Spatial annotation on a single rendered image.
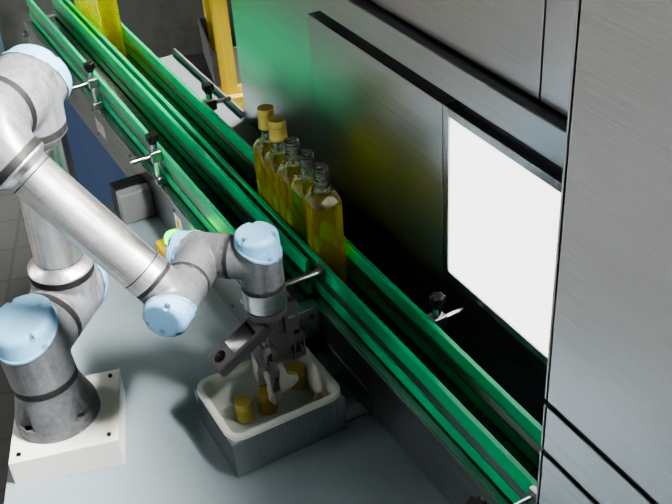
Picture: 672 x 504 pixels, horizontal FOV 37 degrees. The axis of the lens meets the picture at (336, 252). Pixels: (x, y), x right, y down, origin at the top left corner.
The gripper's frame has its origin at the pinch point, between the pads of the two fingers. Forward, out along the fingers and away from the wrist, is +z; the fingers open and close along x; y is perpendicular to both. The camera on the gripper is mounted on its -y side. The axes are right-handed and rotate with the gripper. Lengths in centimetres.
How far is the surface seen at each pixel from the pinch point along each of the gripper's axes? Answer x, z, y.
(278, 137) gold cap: 30.4, -32.3, 22.3
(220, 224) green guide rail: 35.5, -14.2, 9.7
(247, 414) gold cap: -1.3, 1.4, -4.8
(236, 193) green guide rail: 43.5, -14.7, 17.4
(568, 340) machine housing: -77, -69, -3
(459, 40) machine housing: -8, -62, 37
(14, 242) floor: 206, 81, -7
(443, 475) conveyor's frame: -33.9, -0.3, 15.0
